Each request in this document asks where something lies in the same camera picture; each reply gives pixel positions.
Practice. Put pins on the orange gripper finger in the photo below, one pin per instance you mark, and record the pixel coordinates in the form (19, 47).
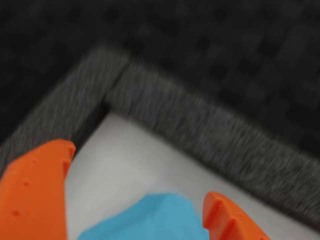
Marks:
(225, 225)
(32, 195)

